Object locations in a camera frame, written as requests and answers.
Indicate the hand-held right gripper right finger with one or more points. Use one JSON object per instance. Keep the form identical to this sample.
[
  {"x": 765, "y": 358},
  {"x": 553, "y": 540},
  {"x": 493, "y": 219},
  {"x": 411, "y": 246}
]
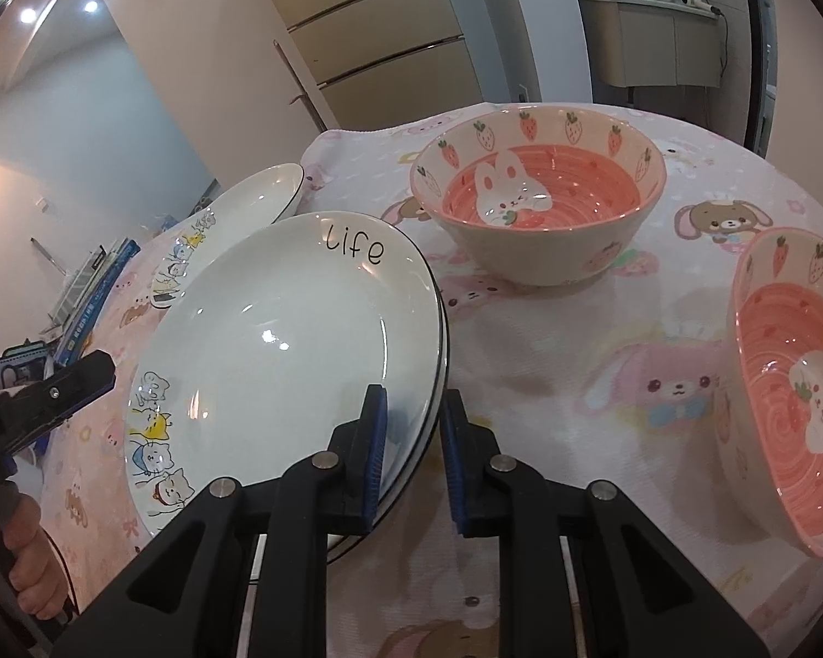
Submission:
[{"x": 452, "y": 466}]

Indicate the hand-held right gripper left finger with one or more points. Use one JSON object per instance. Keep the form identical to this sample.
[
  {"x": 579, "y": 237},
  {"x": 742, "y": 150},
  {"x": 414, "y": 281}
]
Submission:
[{"x": 377, "y": 452}]

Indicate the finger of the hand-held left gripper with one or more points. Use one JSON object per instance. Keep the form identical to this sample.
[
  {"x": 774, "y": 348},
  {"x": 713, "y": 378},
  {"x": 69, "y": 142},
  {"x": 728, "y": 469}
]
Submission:
[{"x": 62, "y": 394}]

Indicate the white plate with black rim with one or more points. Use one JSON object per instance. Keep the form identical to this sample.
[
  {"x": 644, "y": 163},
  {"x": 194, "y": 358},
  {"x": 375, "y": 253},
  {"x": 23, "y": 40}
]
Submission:
[
  {"x": 442, "y": 356},
  {"x": 260, "y": 195}
]

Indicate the white plate with cat print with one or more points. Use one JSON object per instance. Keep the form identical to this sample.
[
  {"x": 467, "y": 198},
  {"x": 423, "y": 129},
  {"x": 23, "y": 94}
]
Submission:
[{"x": 267, "y": 329}]

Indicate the pink strawberry bunny bowl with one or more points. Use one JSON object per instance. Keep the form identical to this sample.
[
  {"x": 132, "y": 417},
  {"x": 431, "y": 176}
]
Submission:
[
  {"x": 775, "y": 370},
  {"x": 542, "y": 247}
]

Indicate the person's left hand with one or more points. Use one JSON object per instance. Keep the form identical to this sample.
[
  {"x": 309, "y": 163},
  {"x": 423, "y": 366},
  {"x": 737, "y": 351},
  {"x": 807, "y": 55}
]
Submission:
[{"x": 34, "y": 548}]

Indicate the stack of books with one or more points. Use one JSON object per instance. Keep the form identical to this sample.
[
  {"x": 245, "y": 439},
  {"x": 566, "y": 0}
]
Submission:
[{"x": 99, "y": 288}]

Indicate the pink printed blanket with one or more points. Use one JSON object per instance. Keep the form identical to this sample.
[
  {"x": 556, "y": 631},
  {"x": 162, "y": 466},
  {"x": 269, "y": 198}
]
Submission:
[{"x": 555, "y": 329}]

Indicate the beige refrigerator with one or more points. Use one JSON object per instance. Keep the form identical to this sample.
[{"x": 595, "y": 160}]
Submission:
[{"x": 384, "y": 27}]

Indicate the bathroom vanity cabinet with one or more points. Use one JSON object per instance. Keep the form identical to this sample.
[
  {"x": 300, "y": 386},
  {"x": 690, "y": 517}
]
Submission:
[{"x": 645, "y": 41}]

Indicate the white hair dryer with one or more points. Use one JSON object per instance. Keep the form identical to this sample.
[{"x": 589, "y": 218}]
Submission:
[{"x": 696, "y": 3}]

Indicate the dark door frame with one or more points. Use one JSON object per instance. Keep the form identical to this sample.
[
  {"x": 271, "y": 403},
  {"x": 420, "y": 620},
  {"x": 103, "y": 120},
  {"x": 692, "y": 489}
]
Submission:
[{"x": 754, "y": 48}]

